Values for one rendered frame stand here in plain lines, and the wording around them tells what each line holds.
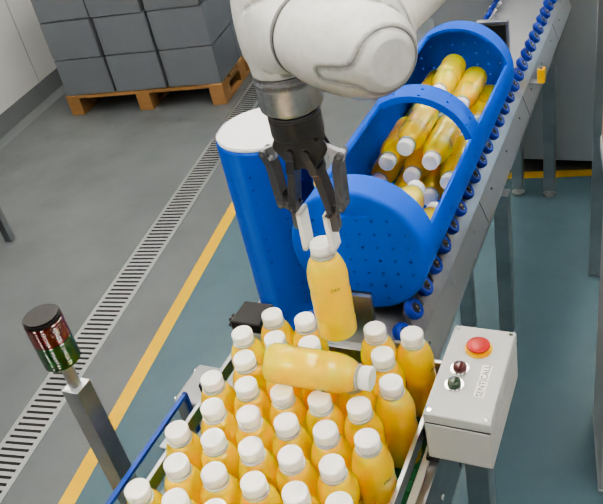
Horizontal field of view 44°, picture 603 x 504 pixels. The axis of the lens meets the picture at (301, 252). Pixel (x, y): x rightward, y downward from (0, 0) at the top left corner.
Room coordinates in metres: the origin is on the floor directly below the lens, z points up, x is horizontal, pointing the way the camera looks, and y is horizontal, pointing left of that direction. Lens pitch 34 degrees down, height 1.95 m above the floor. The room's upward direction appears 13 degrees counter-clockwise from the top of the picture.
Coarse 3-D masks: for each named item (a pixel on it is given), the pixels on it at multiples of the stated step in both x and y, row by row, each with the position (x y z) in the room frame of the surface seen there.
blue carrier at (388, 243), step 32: (448, 32) 1.97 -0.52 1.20; (480, 32) 1.88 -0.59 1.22; (416, 64) 2.02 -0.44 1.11; (480, 64) 1.92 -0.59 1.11; (512, 64) 1.87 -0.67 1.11; (384, 96) 1.63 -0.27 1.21; (416, 96) 1.55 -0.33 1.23; (448, 96) 1.56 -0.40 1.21; (384, 128) 1.77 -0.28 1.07; (480, 128) 1.55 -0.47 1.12; (352, 160) 1.57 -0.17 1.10; (352, 192) 1.21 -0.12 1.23; (384, 192) 1.20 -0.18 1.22; (448, 192) 1.30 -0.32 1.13; (320, 224) 1.24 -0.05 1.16; (352, 224) 1.21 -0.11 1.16; (384, 224) 1.18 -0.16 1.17; (416, 224) 1.16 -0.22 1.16; (448, 224) 1.28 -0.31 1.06; (352, 256) 1.22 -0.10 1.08; (384, 256) 1.18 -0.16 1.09; (416, 256) 1.15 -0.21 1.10; (352, 288) 1.22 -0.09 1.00; (384, 288) 1.19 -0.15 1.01; (416, 288) 1.15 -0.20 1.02
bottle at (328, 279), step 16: (336, 256) 0.96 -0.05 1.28; (320, 272) 0.94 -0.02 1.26; (336, 272) 0.94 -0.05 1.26; (320, 288) 0.94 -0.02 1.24; (336, 288) 0.93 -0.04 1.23; (320, 304) 0.94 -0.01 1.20; (336, 304) 0.93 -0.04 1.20; (352, 304) 0.95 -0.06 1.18; (320, 320) 0.94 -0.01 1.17; (336, 320) 0.93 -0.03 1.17; (352, 320) 0.94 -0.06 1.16; (336, 336) 0.93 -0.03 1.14
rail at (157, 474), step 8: (224, 368) 1.10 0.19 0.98; (232, 368) 1.12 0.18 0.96; (224, 376) 1.09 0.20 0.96; (200, 400) 1.02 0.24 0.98; (192, 416) 0.99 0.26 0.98; (200, 416) 1.01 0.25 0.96; (192, 424) 0.98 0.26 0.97; (160, 464) 0.89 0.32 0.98; (152, 472) 0.88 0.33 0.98; (160, 472) 0.89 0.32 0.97; (152, 480) 0.87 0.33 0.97; (160, 480) 0.88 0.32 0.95
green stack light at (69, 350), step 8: (72, 336) 1.01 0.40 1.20; (64, 344) 0.98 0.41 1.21; (72, 344) 1.00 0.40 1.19; (40, 352) 0.98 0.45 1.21; (48, 352) 0.97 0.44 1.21; (56, 352) 0.98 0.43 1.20; (64, 352) 0.98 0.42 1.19; (72, 352) 0.99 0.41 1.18; (80, 352) 1.01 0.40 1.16; (48, 360) 0.98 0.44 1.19; (56, 360) 0.98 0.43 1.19; (64, 360) 0.98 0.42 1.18; (72, 360) 0.98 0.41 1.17; (48, 368) 0.98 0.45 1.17; (56, 368) 0.97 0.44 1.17; (64, 368) 0.98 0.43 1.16
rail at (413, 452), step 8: (416, 432) 0.84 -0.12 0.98; (416, 440) 0.82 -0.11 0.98; (416, 448) 0.81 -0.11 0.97; (408, 456) 0.79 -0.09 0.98; (416, 456) 0.81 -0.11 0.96; (408, 464) 0.78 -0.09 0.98; (408, 472) 0.77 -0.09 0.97; (400, 480) 0.75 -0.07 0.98; (408, 480) 0.77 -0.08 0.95; (400, 488) 0.74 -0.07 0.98; (392, 496) 0.73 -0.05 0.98; (400, 496) 0.73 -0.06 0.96
